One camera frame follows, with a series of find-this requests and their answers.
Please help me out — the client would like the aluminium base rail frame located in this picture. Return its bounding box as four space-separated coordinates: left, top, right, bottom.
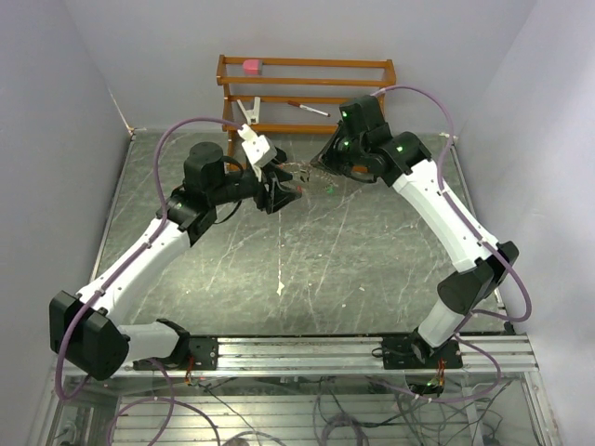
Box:
48 333 543 377

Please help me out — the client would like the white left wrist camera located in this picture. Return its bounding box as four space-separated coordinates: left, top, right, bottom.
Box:
237 125 277 168

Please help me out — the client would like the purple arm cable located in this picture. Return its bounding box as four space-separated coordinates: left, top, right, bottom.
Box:
54 117 245 400
371 85 534 324

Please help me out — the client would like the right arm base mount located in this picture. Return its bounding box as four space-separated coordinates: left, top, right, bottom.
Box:
362 322 463 371

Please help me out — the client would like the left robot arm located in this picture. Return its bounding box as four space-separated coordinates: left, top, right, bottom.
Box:
49 142 301 381

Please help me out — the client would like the red white marker pen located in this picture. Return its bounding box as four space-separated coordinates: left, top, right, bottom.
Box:
287 100 331 118

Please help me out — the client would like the pink eraser block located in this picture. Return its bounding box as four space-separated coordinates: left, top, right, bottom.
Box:
242 59 263 76

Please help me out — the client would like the black object on rack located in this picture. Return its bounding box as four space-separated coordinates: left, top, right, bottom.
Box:
273 147 287 164

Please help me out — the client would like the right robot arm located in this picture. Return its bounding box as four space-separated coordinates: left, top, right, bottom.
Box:
311 96 519 368

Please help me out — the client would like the purple cable loop below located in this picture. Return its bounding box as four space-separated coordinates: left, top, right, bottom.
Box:
104 357 219 446

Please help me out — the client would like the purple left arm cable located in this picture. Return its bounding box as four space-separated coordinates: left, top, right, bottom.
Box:
54 117 245 400

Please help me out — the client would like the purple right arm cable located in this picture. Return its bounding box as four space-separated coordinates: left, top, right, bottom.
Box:
371 85 534 324

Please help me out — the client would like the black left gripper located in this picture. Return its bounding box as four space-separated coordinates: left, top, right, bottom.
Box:
208 162 301 215

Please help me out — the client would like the wooden shelf rack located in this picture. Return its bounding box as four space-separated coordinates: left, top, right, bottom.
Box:
216 54 397 173

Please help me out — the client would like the white plastic clamp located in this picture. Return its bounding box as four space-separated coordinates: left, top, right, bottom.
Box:
236 97 261 125

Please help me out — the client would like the round metal keyring disc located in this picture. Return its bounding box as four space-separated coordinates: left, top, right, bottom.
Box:
282 162 338 194

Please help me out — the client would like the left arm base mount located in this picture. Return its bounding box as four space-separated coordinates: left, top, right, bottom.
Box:
154 335 219 371

